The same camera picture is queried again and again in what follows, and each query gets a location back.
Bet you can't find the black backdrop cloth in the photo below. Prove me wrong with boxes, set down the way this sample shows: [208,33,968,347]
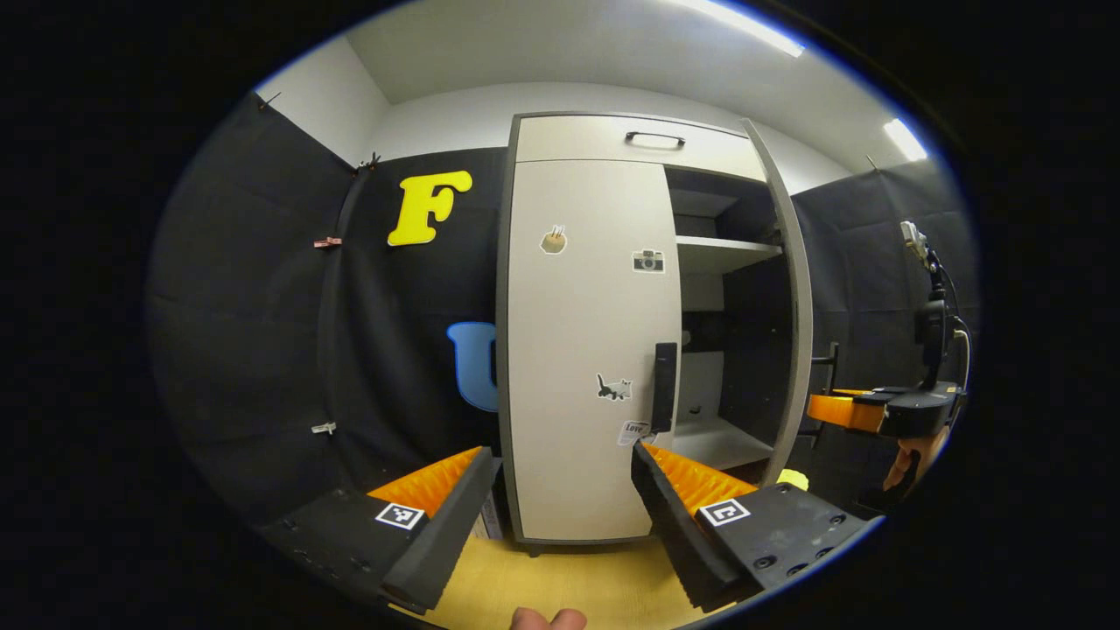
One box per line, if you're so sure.
[147,92,981,526]

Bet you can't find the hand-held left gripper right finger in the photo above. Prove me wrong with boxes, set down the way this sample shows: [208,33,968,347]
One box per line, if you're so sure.
[630,442,879,613]

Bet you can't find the white cabinet drawer front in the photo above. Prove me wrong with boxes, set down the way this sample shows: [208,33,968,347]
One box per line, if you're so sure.
[516,115,767,183]

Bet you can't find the upright books beside cabinet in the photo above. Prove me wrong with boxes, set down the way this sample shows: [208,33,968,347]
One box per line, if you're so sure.
[475,490,506,541]

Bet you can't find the white cabinet shelf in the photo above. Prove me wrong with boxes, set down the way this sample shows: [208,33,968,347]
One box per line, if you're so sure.
[675,234,783,277]
[656,416,776,472]

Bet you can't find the white double-door shoe cabinet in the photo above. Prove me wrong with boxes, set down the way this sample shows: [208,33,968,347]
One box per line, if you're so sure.
[496,111,815,557]

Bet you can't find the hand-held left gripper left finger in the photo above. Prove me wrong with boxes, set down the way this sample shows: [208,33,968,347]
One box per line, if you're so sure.
[261,446,497,615]

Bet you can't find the white cabinet door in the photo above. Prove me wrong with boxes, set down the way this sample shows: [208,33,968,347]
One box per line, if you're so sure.
[507,159,683,542]
[742,118,815,487]

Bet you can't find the ceiling light strip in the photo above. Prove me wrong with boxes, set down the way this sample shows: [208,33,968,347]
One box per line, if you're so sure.
[884,118,928,164]
[682,0,806,59]

